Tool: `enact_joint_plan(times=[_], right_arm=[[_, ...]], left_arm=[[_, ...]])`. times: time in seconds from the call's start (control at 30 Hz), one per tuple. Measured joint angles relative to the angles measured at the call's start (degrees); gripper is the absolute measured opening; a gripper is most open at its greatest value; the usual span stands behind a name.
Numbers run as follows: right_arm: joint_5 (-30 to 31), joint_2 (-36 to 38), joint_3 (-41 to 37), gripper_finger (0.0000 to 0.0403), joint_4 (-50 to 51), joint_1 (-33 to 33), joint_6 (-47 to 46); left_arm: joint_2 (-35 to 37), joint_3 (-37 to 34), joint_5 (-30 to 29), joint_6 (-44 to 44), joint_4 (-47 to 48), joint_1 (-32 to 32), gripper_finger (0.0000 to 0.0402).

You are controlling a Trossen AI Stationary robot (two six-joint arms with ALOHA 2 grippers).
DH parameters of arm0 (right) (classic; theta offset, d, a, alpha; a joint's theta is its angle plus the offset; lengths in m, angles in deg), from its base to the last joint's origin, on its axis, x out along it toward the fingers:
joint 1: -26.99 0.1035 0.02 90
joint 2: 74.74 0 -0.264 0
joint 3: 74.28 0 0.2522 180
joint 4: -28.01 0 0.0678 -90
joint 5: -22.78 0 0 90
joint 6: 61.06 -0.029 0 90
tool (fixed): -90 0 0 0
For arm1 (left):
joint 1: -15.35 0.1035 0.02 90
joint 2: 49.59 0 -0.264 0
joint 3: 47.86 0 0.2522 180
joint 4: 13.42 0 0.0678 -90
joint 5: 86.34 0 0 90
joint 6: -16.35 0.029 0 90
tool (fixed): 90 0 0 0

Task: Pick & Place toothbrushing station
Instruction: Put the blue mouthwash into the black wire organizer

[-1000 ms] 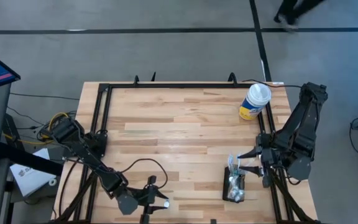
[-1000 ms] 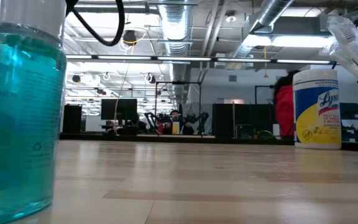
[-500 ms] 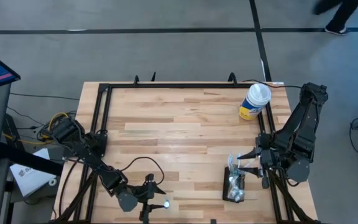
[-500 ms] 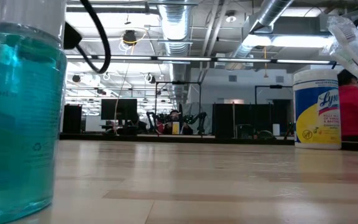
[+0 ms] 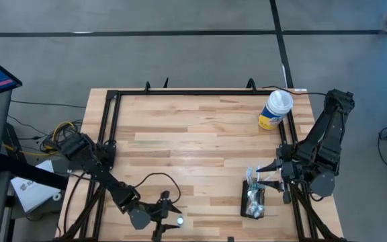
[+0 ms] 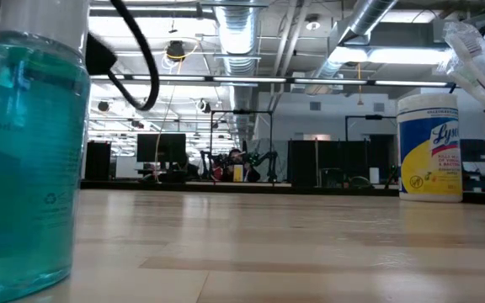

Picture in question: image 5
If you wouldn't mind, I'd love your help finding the blue yellow wipes canister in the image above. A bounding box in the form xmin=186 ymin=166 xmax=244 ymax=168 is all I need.
xmin=257 ymin=89 xmax=294 ymax=131

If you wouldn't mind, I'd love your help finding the black cable under table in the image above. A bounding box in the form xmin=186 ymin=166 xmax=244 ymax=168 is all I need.
xmin=62 ymin=169 xmax=92 ymax=240

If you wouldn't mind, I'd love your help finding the blue toothbrush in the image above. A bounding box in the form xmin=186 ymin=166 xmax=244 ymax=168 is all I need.
xmin=245 ymin=167 xmax=255 ymax=189
xmin=247 ymin=196 xmax=260 ymax=216

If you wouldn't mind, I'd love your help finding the black metal table frame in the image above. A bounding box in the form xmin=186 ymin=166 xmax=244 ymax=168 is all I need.
xmin=54 ymin=87 xmax=347 ymax=242

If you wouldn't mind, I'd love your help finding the black metal bar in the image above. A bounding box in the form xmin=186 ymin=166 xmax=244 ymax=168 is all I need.
xmin=0 ymin=153 xmax=69 ymax=190

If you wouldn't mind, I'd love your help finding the white box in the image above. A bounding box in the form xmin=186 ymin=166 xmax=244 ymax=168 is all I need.
xmin=9 ymin=159 xmax=62 ymax=214

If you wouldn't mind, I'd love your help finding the yellow cable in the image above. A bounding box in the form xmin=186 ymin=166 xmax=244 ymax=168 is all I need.
xmin=2 ymin=120 xmax=77 ymax=157

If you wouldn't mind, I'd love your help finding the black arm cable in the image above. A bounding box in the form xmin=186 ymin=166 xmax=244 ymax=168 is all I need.
xmin=133 ymin=171 xmax=182 ymax=204
xmin=261 ymin=85 xmax=329 ymax=97

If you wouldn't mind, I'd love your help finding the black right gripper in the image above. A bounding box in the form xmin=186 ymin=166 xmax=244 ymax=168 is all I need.
xmin=255 ymin=157 xmax=297 ymax=205

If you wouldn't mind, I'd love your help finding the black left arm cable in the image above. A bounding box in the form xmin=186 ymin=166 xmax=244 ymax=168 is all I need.
xmin=133 ymin=171 xmax=182 ymax=204

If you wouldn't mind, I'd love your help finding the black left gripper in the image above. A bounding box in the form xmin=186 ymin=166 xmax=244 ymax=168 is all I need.
xmin=148 ymin=190 xmax=183 ymax=242

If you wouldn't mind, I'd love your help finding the thin black floor cable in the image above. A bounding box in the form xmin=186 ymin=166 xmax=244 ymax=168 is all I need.
xmin=10 ymin=99 xmax=87 ymax=110

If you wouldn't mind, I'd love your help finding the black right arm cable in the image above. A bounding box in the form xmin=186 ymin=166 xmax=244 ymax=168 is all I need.
xmin=261 ymin=85 xmax=329 ymax=97

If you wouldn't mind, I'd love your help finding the black organizer caddy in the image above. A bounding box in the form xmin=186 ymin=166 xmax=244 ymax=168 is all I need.
xmin=240 ymin=179 xmax=267 ymax=220

